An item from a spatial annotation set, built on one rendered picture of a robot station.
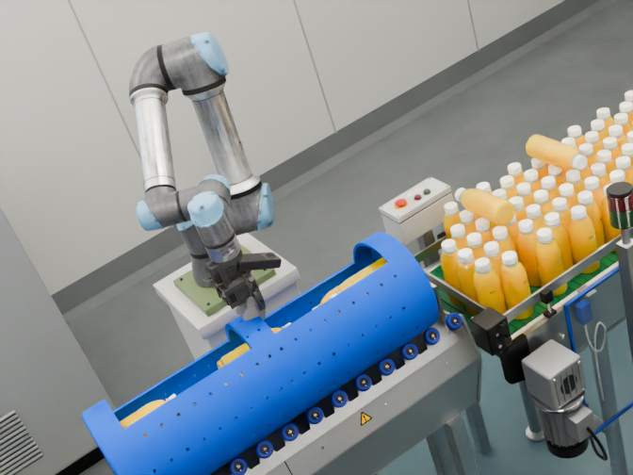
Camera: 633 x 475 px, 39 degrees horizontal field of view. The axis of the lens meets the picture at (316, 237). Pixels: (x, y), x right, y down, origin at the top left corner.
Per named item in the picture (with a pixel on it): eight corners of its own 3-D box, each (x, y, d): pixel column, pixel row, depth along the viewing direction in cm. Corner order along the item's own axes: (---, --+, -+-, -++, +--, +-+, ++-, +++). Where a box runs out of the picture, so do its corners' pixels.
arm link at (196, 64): (230, 228, 248) (161, 40, 227) (281, 215, 246) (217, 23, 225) (225, 246, 237) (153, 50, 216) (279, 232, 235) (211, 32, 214)
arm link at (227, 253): (226, 225, 206) (241, 237, 200) (233, 241, 209) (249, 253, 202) (199, 242, 204) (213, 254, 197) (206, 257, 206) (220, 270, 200)
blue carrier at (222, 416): (115, 472, 227) (67, 393, 212) (386, 297, 254) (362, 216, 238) (155, 542, 205) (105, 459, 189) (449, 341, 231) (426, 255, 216)
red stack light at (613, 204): (602, 207, 215) (600, 193, 213) (621, 194, 217) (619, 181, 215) (623, 216, 210) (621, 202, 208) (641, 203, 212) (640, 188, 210)
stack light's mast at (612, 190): (608, 244, 221) (600, 190, 212) (625, 231, 223) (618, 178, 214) (627, 253, 216) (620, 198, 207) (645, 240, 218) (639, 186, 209)
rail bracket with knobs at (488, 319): (471, 346, 235) (463, 316, 229) (492, 332, 237) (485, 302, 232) (496, 363, 227) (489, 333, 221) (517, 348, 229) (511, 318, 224)
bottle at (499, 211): (500, 202, 236) (455, 183, 251) (495, 227, 238) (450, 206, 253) (519, 202, 240) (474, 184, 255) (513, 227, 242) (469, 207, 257)
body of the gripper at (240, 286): (219, 299, 212) (201, 259, 206) (250, 280, 215) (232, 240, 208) (234, 312, 206) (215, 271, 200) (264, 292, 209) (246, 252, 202)
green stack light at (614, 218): (604, 224, 217) (602, 207, 215) (623, 211, 219) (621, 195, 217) (624, 233, 212) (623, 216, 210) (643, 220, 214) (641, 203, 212)
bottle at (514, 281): (503, 318, 241) (491, 263, 231) (517, 302, 244) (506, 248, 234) (526, 324, 236) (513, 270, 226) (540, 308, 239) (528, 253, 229)
